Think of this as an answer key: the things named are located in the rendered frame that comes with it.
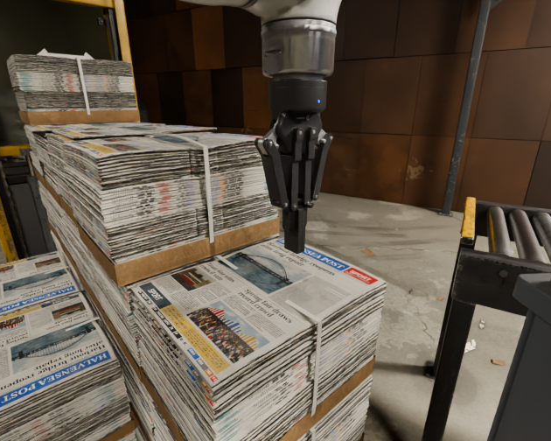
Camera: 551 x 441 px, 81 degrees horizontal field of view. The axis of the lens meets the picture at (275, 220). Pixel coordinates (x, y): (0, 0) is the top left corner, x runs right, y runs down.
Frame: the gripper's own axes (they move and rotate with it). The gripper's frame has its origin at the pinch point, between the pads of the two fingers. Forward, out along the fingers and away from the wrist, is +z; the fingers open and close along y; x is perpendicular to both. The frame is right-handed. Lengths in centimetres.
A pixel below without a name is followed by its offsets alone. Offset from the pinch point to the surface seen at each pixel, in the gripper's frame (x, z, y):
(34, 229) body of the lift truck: -179, 47, 23
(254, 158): -23.4, -6.5, -10.6
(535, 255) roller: 20, 16, -60
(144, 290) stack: -20.0, 13.0, 16.6
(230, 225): -22.7, 6.7, -3.3
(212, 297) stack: -10.4, 13.0, 8.9
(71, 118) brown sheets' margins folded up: -111, -13, 6
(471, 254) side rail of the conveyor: 10, 16, -49
